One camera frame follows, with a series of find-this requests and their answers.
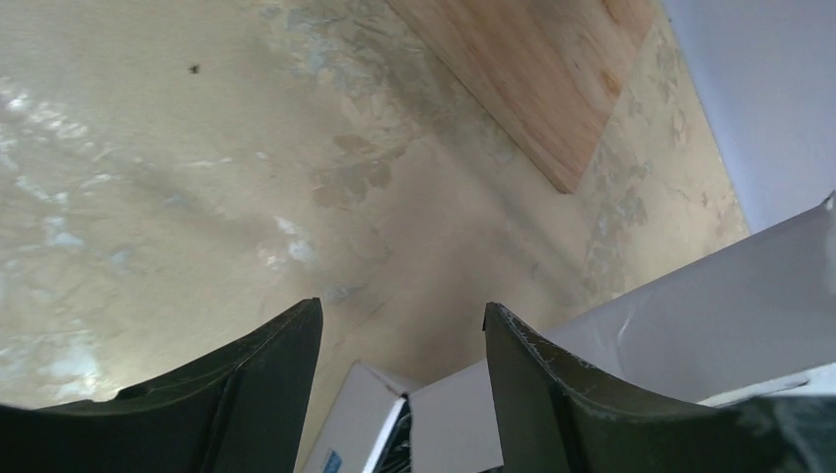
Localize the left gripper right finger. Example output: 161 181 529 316
483 303 835 472

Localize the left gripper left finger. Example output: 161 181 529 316
1 298 323 472

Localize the white hair clipper kit box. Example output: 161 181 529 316
304 198 835 472

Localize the wooden board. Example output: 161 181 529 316
390 0 657 193

